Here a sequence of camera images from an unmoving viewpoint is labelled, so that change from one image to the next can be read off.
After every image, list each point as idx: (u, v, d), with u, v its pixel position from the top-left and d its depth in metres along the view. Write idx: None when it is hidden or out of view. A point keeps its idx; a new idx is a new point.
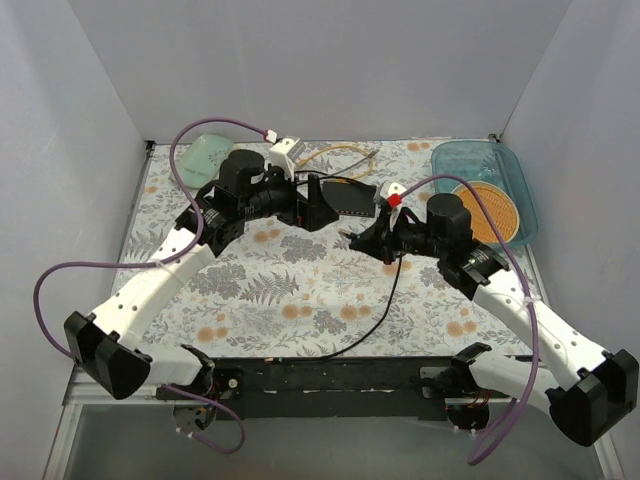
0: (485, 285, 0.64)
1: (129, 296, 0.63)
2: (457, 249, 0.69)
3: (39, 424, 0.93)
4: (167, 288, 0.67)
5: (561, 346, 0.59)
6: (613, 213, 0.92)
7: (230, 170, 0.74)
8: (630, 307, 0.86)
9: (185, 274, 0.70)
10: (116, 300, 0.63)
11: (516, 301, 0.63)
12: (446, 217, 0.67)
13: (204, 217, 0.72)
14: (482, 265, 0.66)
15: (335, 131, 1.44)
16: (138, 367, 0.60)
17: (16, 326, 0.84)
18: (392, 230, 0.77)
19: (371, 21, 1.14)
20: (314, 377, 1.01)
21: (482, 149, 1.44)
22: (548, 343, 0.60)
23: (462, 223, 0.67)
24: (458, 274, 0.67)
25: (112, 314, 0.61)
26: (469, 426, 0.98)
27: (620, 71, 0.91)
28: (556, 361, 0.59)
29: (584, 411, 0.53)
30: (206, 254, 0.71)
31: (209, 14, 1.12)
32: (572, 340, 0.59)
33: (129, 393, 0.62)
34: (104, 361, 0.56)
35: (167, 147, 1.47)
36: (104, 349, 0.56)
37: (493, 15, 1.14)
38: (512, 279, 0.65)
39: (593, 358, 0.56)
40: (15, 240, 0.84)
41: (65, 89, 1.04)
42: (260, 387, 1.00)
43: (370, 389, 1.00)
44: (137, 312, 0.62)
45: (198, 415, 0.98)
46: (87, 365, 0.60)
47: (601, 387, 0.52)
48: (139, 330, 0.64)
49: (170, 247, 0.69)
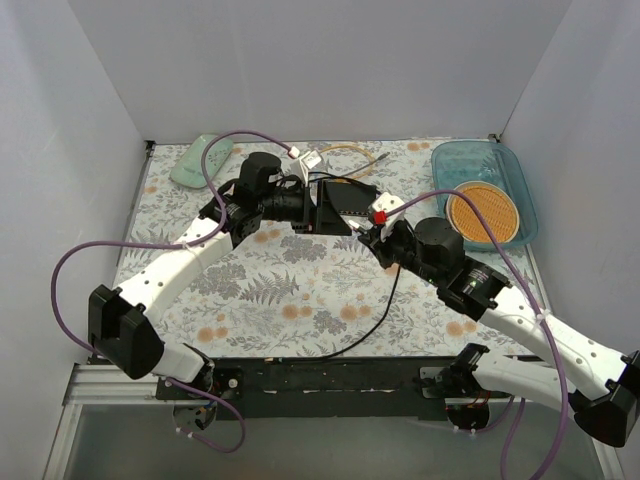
0: (493, 309, 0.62)
1: (155, 273, 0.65)
2: (455, 272, 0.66)
3: (40, 424, 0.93)
4: (189, 270, 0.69)
5: (582, 360, 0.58)
6: (614, 214, 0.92)
7: (249, 168, 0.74)
8: (630, 307, 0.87)
9: (208, 259, 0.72)
10: (142, 276, 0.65)
11: (528, 320, 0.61)
12: (440, 244, 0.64)
13: (228, 210, 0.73)
14: (484, 287, 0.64)
15: (335, 131, 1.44)
16: (155, 346, 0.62)
17: (16, 326, 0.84)
18: (384, 241, 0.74)
19: (371, 21, 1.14)
20: (314, 377, 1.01)
21: (482, 149, 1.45)
22: (569, 359, 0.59)
23: (456, 247, 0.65)
24: (463, 301, 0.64)
25: (137, 289, 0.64)
26: (469, 426, 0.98)
27: (621, 73, 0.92)
28: (580, 376, 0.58)
29: (618, 420, 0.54)
30: (227, 242, 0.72)
31: (210, 14, 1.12)
32: (591, 351, 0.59)
33: (140, 375, 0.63)
34: (131, 331, 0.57)
35: (167, 146, 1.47)
36: (132, 318, 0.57)
37: (494, 15, 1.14)
38: (517, 297, 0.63)
39: (616, 366, 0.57)
40: (14, 242, 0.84)
41: (65, 90, 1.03)
42: (260, 387, 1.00)
43: (370, 389, 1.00)
44: (162, 289, 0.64)
45: (198, 415, 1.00)
46: (105, 339, 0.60)
47: (629, 395, 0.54)
48: (163, 306, 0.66)
49: (195, 233, 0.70)
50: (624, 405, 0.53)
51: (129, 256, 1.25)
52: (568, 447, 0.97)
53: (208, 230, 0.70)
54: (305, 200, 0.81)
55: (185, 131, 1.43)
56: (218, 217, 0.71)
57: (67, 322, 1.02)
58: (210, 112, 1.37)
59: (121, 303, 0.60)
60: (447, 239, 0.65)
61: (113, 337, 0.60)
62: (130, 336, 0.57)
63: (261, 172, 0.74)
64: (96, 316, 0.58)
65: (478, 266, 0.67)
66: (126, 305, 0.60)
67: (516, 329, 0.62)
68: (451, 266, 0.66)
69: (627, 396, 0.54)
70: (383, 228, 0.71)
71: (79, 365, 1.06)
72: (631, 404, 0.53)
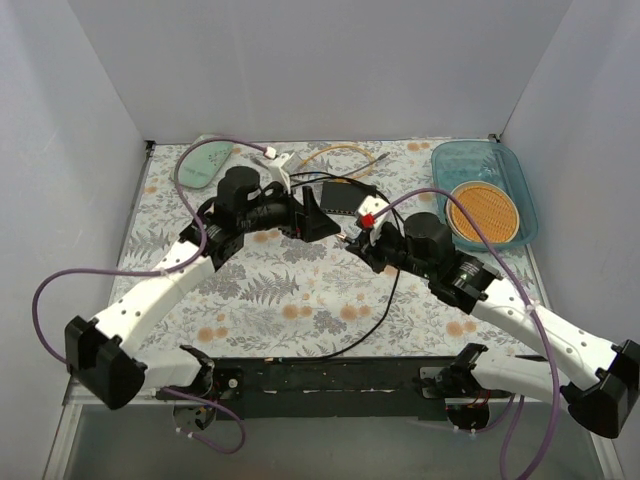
0: (484, 300, 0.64)
1: (133, 303, 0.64)
2: (445, 267, 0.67)
3: (40, 425, 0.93)
4: (169, 296, 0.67)
5: (572, 349, 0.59)
6: (614, 214, 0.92)
7: (227, 187, 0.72)
8: (630, 307, 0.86)
9: (188, 283, 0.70)
10: (119, 305, 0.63)
11: (519, 311, 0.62)
12: (428, 238, 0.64)
13: (208, 232, 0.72)
14: (475, 278, 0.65)
15: (335, 131, 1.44)
16: (134, 378, 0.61)
17: (16, 327, 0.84)
18: (373, 244, 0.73)
19: (371, 21, 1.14)
20: (313, 377, 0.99)
21: (482, 149, 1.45)
22: (559, 348, 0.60)
23: (445, 240, 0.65)
24: (454, 293, 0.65)
25: (115, 319, 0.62)
26: (469, 426, 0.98)
27: (621, 73, 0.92)
28: (571, 366, 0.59)
29: (610, 411, 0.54)
30: (209, 266, 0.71)
31: (210, 14, 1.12)
32: (581, 341, 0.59)
33: (119, 404, 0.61)
34: (108, 364, 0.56)
35: (167, 146, 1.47)
36: (110, 351, 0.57)
37: (494, 15, 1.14)
38: (508, 289, 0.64)
39: (606, 355, 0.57)
40: (14, 242, 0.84)
41: (64, 90, 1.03)
42: (260, 387, 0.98)
43: (370, 390, 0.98)
44: (140, 319, 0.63)
45: (198, 415, 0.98)
46: (83, 372, 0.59)
47: (619, 384, 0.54)
48: (142, 337, 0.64)
49: (174, 258, 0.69)
50: (616, 396, 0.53)
51: (129, 256, 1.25)
52: (568, 447, 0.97)
53: (187, 255, 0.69)
54: (292, 208, 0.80)
55: (185, 131, 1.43)
56: (198, 240, 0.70)
57: (66, 322, 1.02)
58: (210, 112, 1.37)
59: (98, 334, 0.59)
60: (437, 233, 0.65)
61: (90, 367, 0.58)
62: (107, 369, 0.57)
63: (239, 191, 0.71)
64: (72, 349, 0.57)
65: (469, 259, 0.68)
66: (103, 336, 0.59)
67: (507, 320, 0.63)
68: (441, 260, 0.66)
69: (618, 386, 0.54)
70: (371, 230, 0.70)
71: None
72: (621, 393, 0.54)
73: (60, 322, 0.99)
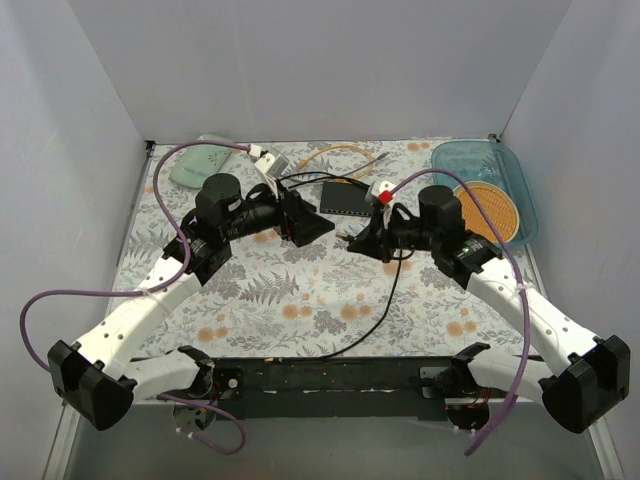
0: (478, 273, 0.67)
1: (116, 325, 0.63)
2: (451, 238, 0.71)
3: (40, 425, 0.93)
4: (152, 316, 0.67)
5: (552, 332, 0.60)
6: (614, 214, 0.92)
7: (205, 202, 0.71)
8: (630, 307, 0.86)
9: (171, 301, 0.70)
10: (101, 329, 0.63)
11: (509, 289, 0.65)
12: (438, 205, 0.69)
13: (192, 247, 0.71)
14: (476, 253, 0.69)
15: (335, 131, 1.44)
16: (122, 402, 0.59)
17: (16, 326, 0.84)
18: (386, 228, 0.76)
19: (371, 21, 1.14)
20: (313, 377, 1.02)
21: (482, 149, 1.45)
22: (540, 329, 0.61)
23: (453, 210, 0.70)
24: (452, 264, 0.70)
25: (97, 344, 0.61)
26: (469, 426, 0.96)
27: (620, 73, 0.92)
28: (548, 347, 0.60)
29: (574, 394, 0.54)
30: (193, 282, 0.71)
31: (209, 14, 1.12)
32: (564, 326, 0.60)
33: (109, 425, 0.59)
34: (89, 390, 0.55)
35: (167, 147, 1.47)
36: (92, 376, 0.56)
37: (494, 15, 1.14)
38: (504, 268, 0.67)
39: (584, 344, 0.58)
40: (14, 242, 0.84)
41: (64, 89, 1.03)
42: (260, 387, 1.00)
43: (370, 389, 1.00)
44: (122, 342, 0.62)
45: (198, 415, 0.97)
46: (69, 395, 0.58)
47: (591, 373, 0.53)
48: (125, 359, 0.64)
49: (157, 275, 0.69)
50: (583, 381, 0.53)
51: (129, 256, 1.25)
52: (568, 447, 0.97)
53: (171, 272, 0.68)
54: (281, 211, 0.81)
55: (185, 131, 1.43)
56: (182, 255, 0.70)
57: (66, 321, 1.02)
58: (210, 112, 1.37)
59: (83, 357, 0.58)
60: (446, 203, 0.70)
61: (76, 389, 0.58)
62: (90, 395, 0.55)
63: (216, 204, 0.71)
64: (57, 373, 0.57)
65: (476, 238, 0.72)
66: (86, 362, 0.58)
67: (496, 295, 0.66)
68: (447, 229, 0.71)
69: (590, 373, 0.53)
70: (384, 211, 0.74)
71: None
72: (589, 381, 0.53)
73: (60, 321, 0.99)
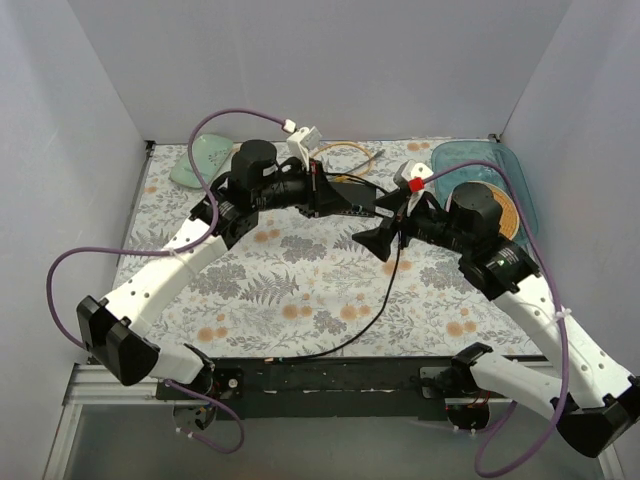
0: (514, 293, 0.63)
1: (141, 283, 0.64)
2: (482, 244, 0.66)
3: (39, 424, 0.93)
4: (178, 278, 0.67)
5: (588, 367, 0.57)
6: (614, 213, 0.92)
7: (241, 164, 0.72)
8: (630, 307, 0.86)
9: (199, 263, 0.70)
10: (128, 286, 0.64)
11: (546, 315, 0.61)
12: (475, 211, 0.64)
13: (220, 209, 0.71)
14: (512, 266, 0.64)
15: (335, 131, 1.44)
16: (146, 356, 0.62)
17: (16, 326, 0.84)
18: (409, 216, 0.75)
19: (371, 21, 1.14)
20: (314, 377, 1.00)
21: (482, 149, 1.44)
22: (575, 363, 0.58)
23: (492, 217, 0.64)
24: (483, 274, 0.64)
25: (123, 300, 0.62)
26: (469, 426, 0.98)
27: (620, 74, 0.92)
28: (580, 383, 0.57)
29: (603, 434, 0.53)
30: (219, 246, 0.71)
31: (209, 14, 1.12)
32: (600, 362, 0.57)
33: (134, 381, 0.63)
34: (115, 344, 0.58)
35: (166, 146, 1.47)
36: (118, 332, 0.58)
37: (494, 15, 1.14)
38: (541, 288, 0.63)
39: (619, 384, 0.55)
40: (13, 242, 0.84)
41: (64, 88, 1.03)
42: (260, 387, 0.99)
43: (370, 389, 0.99)
44: (148, 300, 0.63)
45: (198, 415, 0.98)
46: (98, 349, 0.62)
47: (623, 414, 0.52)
48: (151, 317, 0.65)
49: (184, 237, 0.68)
50: (614, 421, 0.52)
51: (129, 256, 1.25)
52: (568, 447, 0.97)
53: (198, 234, 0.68)
54: (309, 185, 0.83)
55: (184, 131, 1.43)
56: (210, 217, 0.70)
57: (66, 321, 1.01)
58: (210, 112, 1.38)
59: (110, 315, 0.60)
60: (484, 209, 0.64)
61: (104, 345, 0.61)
62: (116, 350, 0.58)
63: (252, 168, 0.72)
64: (86, 326, 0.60)
65: (509, 246, 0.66)
66: (113, 317, 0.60)
67: (530, 319, 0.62)
68: (481, 236, 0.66)
69: (621, 415, 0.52)
70: (409, 197, 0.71)
71: (79, 365, 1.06)
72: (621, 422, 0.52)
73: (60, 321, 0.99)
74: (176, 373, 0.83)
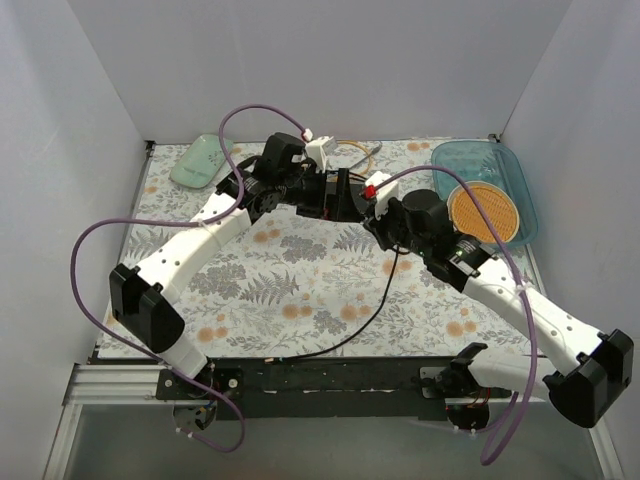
0: (475, 278, 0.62)
1: (173, 252, 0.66)
2: (440, 241, 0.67)
3: (40, 424, 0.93)
4: (206, 248, 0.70)
5: (557, 332, 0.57)
6: (613, 214, 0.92)
7: (275, 144, 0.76)
8: (631, 308, 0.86)
9: (225, 236, 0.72)
10: (160, 255, 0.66)
11: (509, 291, 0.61)
12: (424, 210, 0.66)
13: (245, 184, 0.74)
14: (471, 255, 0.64)
15: (335, 131, 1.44)
16: (172, 321, 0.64)
17: (15, 325, 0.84)
18: (379, 219, 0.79)
19: (371, 20, 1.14)
20: (314, 377, 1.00)
21: (482, 149, 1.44)
22: (544, 330, 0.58)
23: (442, 213, 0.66)
24: (446, 269, 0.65)
25: (156, 268, 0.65)
26: (469, 426, 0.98)
27: (620, 74, 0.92)
28: (554, 349, 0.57)
29: (588, 396, 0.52)
30: (245, 220, 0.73)
31: (209, 13, 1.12)
32: (568, 325, 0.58)
33: (160, 346, 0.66)
34: (148, 309, 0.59)
35: (166, 146, 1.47)
36: (151, 296, 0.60)
37: (494, 16, 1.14)
38: (502, 269, 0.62)
39: (590, 342, 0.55)
40: (13, 243, 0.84)
41: (63, 87, 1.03)
42: (260, 387, 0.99)
43: (370, 389, 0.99)
44: (179, 268, 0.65)
45: (198, 415, 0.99)
46: (127, 319, 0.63)
47: (600, 371, 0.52)
48: (180, 285, 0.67)
49: (211, 210, 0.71)
50: (593, 379, 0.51)
51: (129, 256, 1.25)
52: (568, 447, 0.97)
53: (224, 207, 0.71)
54: (322, 187, 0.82)
55: (185, 131, 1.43)
56: (235, 192, 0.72)
57: (66, 321, 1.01)
58: (210, 112, 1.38)
59: (141, 282, 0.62)
60: (434, 206, 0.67)
61: (135, 312, 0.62)
62: (148, 314, 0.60)
63: (284, 149, 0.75)
64: (117, 294, 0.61)
65: (467, 237, 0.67)
66: (146, 283, 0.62)
67: (497, 299, 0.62)
68: (437, 233, 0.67)
69: (597, 370, 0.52)
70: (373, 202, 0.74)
71: (79, 365, 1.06)
72: (600, 377, 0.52)
73: (59, 322, 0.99)
74: (186, 362, 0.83)
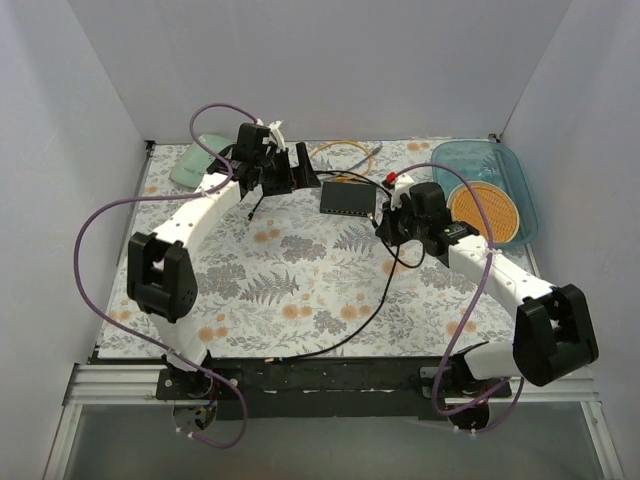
0: (454, 246, 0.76)
1: (183, 218, 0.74)
2: (436, 221, 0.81)
3: (40, 425, 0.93)
4: (209, 216, 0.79)
5: (512, 282, 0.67)
6: (613, 214, 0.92)
7: (248, 132, 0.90)
8: (631, 308, 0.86)
9: (221, 208, 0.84)
10: (172, 221, 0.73)
11: (479, 254, 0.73)
12: (422, 193, 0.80)
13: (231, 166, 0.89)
14: (457, 233, 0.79)
15: (335, 131, 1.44)
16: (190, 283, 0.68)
17: (15, 325, 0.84)
18: (394, 209, 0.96)
19: (371, 19, 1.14)
20: (314, 377, 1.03)
21: (482, 149, 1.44)
22: (502, 281, 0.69)
23: (438, 199, 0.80)
24: (435, 243, 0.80)
25: (171, 230, 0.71)
26: (469, 426, 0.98)
27: (619, 75, 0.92)
28: (509, 296, 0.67)
29: (538, 337, 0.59)
30: (236, 192, 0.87)
31: (209, 13, 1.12)
32: (524, 278, 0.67)
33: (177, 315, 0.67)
34: (173, 262, 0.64)
35: (166, 146, 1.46)
36: (174, 252, 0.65)
37: (494, 16, 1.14)
38: (478, 241, 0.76)
39: (540, 289, 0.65)
40: (13, 243, 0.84)
41: (63, 86, 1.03)
42: (260, 387, 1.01)
43: (370, 389, 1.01)
44: (193, 229, 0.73)
45: (198, 415, 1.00)
46: (144, 288, 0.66)
47: (545, 312, 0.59)
48: (193, 247, 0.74)
49: (209, 185, 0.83)
50: (538, 319, 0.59)
51: None
52: (568, 446, 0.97)
53: (219, 182, 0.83)
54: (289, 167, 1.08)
55: (184, 131, 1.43)
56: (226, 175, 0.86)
57: (66, 321, 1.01)
58: (210, 112, 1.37)
59: (161, 244, 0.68)
60: (433, 192, 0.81)
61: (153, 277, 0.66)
62: (173, 269, 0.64)
63: (257, 134, 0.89)
64: (136, 257, 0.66)
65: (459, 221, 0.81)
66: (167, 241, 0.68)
67: (470, 263, 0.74)
68: (433, 215, 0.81)
69: (545, 313, 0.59)
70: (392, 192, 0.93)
71: (79, 365, 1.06)
72: (546, 319, 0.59)
73: (59, 322, 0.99)
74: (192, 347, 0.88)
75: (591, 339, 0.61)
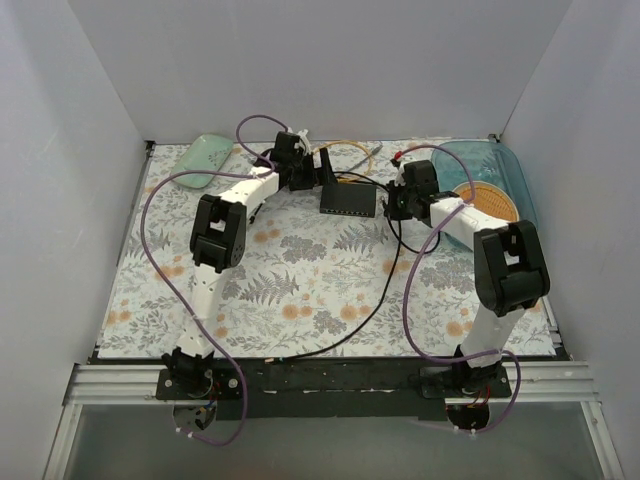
0: (436, 204, 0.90)
1: (240, 190, 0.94)
2: (423, 189, 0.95)
3: (39, 424, 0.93)
4: (256, 194, 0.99)
5: (475, 221, 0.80)
6: (613, 213, 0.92)
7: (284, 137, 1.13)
8: (630, 307, 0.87)
9: (264, 191, 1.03)
10: (232, 191, 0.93)
11: (451, 205, 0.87)
12: (413, 165, 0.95)
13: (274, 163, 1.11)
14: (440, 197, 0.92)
15: (335, 131, 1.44)
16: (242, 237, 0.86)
17: (16, 324, 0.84)
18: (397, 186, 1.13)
19: (371, 20, 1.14)
20: (314, 377, 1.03)
21: (482, 150, 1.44)
22: (467, 222, 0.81)
23: (427, 170, 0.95)
24: (421, 206, 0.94)
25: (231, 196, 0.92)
26: (469, 426, 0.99)
27: (619, 74, 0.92)
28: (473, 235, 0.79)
29: (490, 259, 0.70)
30: (275, 184, 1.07)
31: (208, 13, 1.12)
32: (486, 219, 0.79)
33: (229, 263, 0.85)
34: (237, 215, 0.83)
35: (166, 146, 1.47)
36: (237, 207, 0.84)
37: (494, 16, 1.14)
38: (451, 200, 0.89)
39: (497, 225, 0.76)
40: (14, 242, 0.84)
41: (64, 87, 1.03)
42: (260, 387, 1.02)
43: (370, 389, 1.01)
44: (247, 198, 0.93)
45: (198, 415, 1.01)
46: (205, 238, 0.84)
47: (497, 239, 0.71)
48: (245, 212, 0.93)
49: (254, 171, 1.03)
50: (490, 242, 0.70)
51: (129, 256, 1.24)
52: (568, 446, 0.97)
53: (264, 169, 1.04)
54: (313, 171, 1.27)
55: (184, 131, 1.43)
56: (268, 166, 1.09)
57: (66, 321, 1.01)
58: (210, 113, 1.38)
59: (223, 205, 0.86)
60: (424, 165, 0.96)
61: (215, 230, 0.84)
62: (236, 219, 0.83)
63: (292, 138, 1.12)
64: (205, 211, 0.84)
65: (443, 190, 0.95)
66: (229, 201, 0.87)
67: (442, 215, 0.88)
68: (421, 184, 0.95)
69: (497, 240, 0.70)
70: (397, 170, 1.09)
71: (79, 365, 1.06)
72: (497, 243, 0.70)
73: (59, 321, 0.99)
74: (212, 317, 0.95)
75: (541, 268, 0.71)
